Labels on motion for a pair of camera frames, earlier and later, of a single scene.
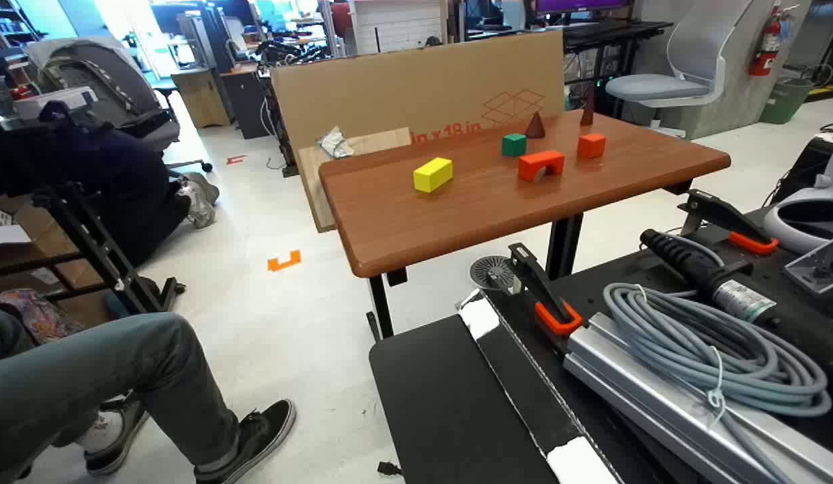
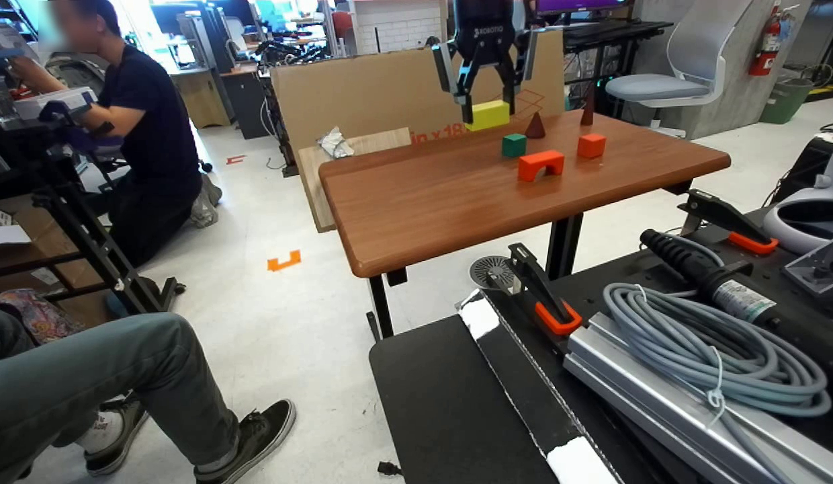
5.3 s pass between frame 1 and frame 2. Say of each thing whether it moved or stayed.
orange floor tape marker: stayed
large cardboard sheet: stayed
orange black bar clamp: stayed
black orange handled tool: stayed
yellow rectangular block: moved
